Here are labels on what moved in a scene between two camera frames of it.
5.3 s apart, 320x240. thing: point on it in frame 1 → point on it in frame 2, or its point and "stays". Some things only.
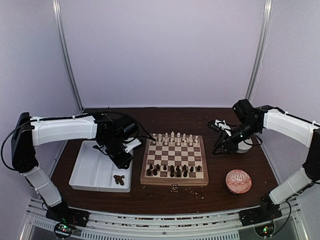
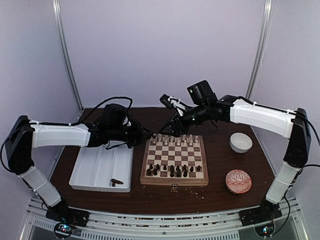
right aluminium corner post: [265, 32] stays
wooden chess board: [177, 160] stays
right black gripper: [225, 142] → [173, 122]
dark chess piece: [172, 171] stays
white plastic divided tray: [95, 170] stays
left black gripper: [120, 162] → [139, 133]
